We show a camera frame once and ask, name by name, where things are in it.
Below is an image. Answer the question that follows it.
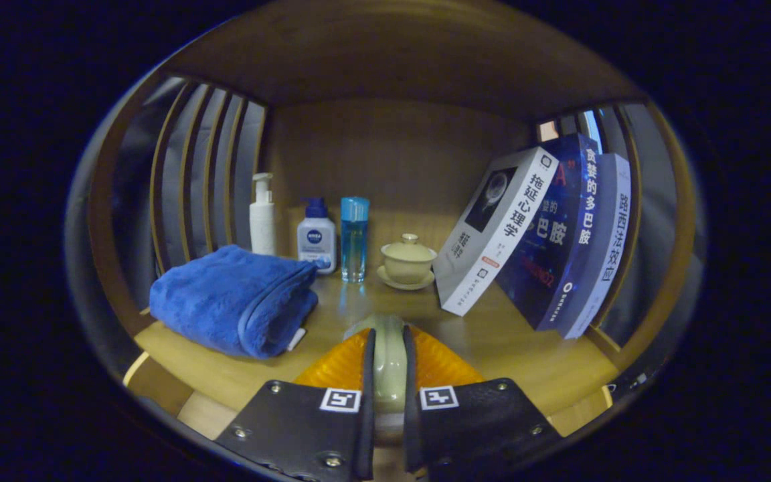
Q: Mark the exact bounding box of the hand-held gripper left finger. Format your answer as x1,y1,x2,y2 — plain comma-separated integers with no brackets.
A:
213,327,377,482

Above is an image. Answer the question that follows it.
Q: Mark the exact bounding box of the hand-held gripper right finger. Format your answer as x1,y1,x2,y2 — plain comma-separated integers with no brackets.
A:
402,325,565,482

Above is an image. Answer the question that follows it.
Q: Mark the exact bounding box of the pale green ceramic piece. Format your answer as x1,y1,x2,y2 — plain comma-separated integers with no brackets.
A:
344,314,408,429

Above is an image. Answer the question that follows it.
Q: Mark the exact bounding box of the wooden countertop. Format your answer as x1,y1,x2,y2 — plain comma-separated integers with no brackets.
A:
133,271,620,436

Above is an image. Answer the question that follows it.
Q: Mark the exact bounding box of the wooden cabinet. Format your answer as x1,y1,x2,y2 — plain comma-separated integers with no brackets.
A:
88,0,697,443

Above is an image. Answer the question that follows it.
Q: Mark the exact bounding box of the folded blue towel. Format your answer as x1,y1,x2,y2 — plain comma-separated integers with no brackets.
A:
149,244,320,359

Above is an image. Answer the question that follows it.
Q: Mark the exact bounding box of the beige lidded tea cup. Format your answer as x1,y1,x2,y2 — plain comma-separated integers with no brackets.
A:
377,233,438,291

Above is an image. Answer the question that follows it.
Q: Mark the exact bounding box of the white bottle with blue cap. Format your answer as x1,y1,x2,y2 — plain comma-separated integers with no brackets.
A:
296,197,337,275

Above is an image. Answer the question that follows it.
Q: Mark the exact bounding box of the dark blue book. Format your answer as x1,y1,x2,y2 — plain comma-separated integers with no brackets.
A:
496,133,602,331

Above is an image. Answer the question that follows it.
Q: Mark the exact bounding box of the white book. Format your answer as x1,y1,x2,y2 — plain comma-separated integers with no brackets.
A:
432,147,560,317

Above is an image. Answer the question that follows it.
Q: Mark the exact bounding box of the clear blue bottle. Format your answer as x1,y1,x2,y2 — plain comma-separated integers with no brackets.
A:
340,196,370,283

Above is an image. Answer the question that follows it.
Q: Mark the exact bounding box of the white pump bottle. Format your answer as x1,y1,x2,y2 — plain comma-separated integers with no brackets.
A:
249,173,277,257

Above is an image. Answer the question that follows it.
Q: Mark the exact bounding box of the light blue book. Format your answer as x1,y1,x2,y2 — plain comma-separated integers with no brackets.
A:
558,153,632,340

